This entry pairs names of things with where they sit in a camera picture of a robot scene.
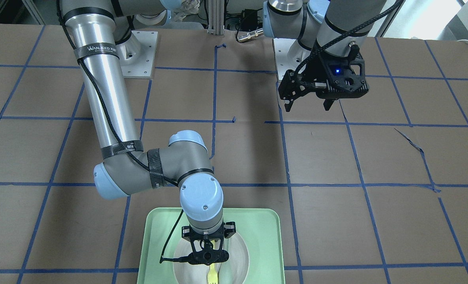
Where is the light green plastic tray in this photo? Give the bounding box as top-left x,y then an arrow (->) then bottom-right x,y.
137,208 -> 285,284

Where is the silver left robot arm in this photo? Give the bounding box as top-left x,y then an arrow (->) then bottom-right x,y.
263,0 -> 386,112

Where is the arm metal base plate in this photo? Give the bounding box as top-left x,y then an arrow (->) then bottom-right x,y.
273,38 -> 310,82
116,31 -> 158,79

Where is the white round plate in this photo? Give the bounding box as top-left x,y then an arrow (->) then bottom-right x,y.
173,233 -> 250,284

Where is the black camera cable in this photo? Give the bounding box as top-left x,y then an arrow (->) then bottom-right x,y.
159,209 -> 193,264

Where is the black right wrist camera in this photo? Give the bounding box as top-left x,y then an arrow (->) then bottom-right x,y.
188,238 -> 229,265

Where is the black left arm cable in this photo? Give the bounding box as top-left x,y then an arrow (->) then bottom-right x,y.
293,0 -> 404,89

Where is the aluminium frame post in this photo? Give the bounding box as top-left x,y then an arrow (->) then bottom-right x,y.
206,0 -> 226,37

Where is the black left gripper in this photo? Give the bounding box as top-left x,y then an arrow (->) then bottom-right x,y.
278,43 -> 369,112

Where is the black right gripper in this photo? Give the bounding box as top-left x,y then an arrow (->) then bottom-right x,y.
182,221 -> 236,241

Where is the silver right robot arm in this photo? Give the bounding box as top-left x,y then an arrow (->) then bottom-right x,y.
56,0 -> 236,239

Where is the yellow plastic fork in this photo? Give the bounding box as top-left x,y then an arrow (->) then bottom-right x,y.
207,240 -> 220,284

